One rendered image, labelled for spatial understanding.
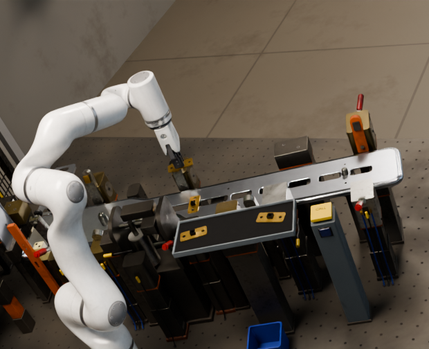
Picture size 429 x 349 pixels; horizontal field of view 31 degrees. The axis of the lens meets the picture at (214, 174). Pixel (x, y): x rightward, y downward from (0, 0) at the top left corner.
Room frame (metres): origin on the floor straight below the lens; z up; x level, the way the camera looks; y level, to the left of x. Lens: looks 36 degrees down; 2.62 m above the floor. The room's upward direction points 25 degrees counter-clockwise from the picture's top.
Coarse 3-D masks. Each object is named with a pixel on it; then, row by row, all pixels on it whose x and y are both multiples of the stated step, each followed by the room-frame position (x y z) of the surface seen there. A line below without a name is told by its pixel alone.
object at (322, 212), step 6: (318, 204) 1.70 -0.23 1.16; (324, 204) 1.69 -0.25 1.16; (330, 204) 1.68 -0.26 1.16; (312, 210) 1.69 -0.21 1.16; (318, 210) 1.68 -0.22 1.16; (324, 210) 1.67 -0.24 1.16; (330, 210) 1.66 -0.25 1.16; (312, 216) 1.66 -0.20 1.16; (318, 216) 1.65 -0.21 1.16; (324, 216) 1.64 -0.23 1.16; (330, 216) 1.63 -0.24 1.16
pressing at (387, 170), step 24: (312, 168) 2.07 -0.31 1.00; (336, 168) 2.01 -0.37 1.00; (384, 168) 1.91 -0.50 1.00; (192, 192) 2.23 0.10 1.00; (216, 192) 2.17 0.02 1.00; (240, 192) 2.12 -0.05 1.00; (312, 192) 1.95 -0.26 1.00; (336, 192) 1.90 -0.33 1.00; (48, 216) 2.48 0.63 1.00; (96, 216) 2.34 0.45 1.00; (192, 216) 2.10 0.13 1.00
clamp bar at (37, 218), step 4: (36, 212) 2.20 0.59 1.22; (40, 212) 2.20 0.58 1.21; (36, 216) 2.19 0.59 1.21; (40, 216) 2.18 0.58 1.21; (32, 220) 2.17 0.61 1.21; (36, 220) 2.16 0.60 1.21; (40, 220) 2.17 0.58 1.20; (32, 224) 2.18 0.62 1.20; (36, 224) 2.16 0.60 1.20; (40, 224) 2.17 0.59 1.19; (44, 224) 2.17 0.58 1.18; (36, 228) 2.18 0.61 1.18; (40, 228) 2.17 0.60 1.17; (44, 228) 2.17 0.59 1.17; (48, 228) 2.18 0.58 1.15; (40, 232) 2.18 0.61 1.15; (44, 232) 2.18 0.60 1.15; (44, 236) 2.18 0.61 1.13
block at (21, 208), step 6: (6, 204) 2.59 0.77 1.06; (12, 204) 2.57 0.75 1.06; (18, 204) 2.55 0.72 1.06; (24, 204) 2.55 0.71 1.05; (6, 210) 2.55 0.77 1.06; (12, 210) 2.53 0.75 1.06; (18, 210) 2.51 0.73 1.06; (24, 210) 2.54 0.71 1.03; (30, 210) 2.57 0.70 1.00; (12, 216) 2.51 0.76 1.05; (18, 216) 2.50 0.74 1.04; (24, 216) 2.52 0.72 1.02; (30, 216) 2.55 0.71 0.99; (18, 222) 2.51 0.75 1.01; (24, 222) 2.50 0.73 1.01; (24, 228) 2.51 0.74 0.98; (30, 228) 2.51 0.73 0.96
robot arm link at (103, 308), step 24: (48, 192) 1.71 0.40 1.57; (72, 192) 1.69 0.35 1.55; (72, 216) 1.69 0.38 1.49; (48, 240) 1.74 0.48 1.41; (72, 240) 1.71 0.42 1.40; (72, 264) 1.70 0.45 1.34; (96, 264) 1.72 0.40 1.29; (96, 288) 1.67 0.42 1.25; (96, 312) 1.63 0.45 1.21; (120, 312) 1.64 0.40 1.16
